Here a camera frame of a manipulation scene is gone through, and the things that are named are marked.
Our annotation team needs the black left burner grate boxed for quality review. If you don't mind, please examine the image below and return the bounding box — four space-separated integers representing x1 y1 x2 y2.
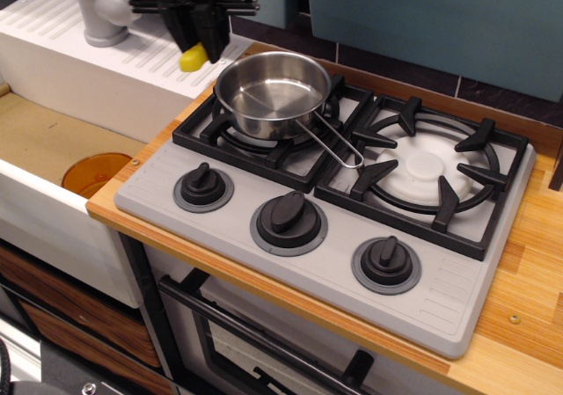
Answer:
172 74 373 193

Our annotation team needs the grey toy faucet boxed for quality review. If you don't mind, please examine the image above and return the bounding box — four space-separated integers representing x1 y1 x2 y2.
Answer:
78 0 141 48

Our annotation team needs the stainless steel pan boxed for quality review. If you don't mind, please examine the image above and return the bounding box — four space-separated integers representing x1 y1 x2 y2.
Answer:
214 51 364 169

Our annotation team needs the oven door with black handle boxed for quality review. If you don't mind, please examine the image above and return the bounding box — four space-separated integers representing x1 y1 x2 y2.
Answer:
157 269 450 394

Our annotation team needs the black right burner grate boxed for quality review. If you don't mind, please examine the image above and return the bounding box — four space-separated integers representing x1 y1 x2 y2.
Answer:
315 96 536 261

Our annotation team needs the black middle stove knob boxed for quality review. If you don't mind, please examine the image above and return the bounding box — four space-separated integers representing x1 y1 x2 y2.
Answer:
250 191 328 257

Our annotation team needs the black stove knob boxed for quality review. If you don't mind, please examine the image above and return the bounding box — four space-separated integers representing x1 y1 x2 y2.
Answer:
173 162 235 214
250 191 328 257
351 236 422 296

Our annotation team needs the white toy sink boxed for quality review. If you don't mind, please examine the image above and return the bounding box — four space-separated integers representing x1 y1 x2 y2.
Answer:
1 0 251 308

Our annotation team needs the black braided cable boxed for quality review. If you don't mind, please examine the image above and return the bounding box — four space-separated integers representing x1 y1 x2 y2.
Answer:
0 340 12 395

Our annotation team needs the yellow toy fry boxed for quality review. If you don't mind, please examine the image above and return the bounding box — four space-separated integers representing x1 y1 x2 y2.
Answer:
179 42 208 73

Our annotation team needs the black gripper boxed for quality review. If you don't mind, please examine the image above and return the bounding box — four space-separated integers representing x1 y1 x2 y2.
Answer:
129 0 259 63

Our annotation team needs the black left stove knob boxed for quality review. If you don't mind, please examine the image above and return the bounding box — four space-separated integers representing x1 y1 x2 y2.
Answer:
173 162 235 214

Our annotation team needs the grey toy stove top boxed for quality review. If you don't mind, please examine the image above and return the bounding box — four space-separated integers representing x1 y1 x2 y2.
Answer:
113 54 537 361

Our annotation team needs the teal right wall cabinet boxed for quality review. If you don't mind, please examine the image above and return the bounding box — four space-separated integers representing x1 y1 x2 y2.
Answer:
309 0 562 102

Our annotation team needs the wooden drawer front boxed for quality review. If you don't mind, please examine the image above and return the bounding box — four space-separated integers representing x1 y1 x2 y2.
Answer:
1 241 173 394

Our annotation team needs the black burner grate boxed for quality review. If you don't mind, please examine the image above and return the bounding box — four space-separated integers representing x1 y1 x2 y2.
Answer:
172 74 373 193
315 96 536 261

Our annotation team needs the black right stove knob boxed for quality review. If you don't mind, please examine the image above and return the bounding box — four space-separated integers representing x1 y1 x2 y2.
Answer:
351 236 422 296

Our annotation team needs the orange plastic plate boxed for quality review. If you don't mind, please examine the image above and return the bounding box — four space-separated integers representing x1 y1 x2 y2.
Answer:
62 152 132 199

